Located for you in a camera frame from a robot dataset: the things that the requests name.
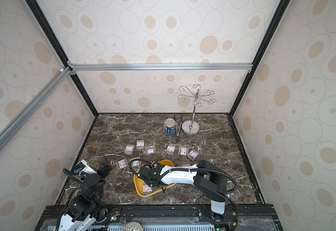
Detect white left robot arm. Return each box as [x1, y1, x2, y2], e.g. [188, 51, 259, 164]
[55, 160, 113, 231]

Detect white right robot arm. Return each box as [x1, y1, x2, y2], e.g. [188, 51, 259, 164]
[129, 159, 238, 216]

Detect yellow plastic storage tray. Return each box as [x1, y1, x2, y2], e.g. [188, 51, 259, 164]
[132, 160, 175, 197]

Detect metal tongs black tips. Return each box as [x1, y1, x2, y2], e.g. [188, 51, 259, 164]
[174, 114, 183, 142]

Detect blue labelled tin can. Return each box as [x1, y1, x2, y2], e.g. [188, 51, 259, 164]
[164, 118, 176, 137]

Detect chrome hook stand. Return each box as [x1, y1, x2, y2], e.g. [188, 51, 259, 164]
[178, 84, 217, 136]

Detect aluminium diagonal frame bar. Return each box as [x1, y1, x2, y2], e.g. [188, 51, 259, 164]
[0, 66, 71, 152]

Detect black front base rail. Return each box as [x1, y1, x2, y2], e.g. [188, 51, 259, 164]
[35, 203, 284, 231]

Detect aluminium horizontal frame bar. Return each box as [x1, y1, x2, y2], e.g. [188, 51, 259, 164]
[71, 63, 253, 71]

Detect black left corner post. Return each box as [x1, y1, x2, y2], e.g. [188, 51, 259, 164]
[25, 0, 99, 117]

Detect black corner frame post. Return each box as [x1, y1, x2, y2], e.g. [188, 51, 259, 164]
[229, 0, 290, 117]

